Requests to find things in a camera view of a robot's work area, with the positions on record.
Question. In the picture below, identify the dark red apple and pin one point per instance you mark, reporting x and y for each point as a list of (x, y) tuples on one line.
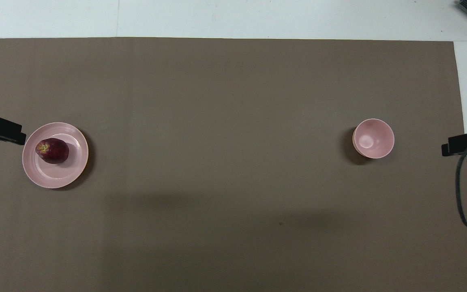
[(53, 151)]

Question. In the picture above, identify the pink plate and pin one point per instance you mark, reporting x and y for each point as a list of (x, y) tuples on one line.
[(63, 172)]

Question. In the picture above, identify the pink bowl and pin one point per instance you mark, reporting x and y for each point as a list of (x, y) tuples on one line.
[(373, 138)]

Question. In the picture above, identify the brown table mat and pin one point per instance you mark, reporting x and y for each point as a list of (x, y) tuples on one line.
[(233, 162)]

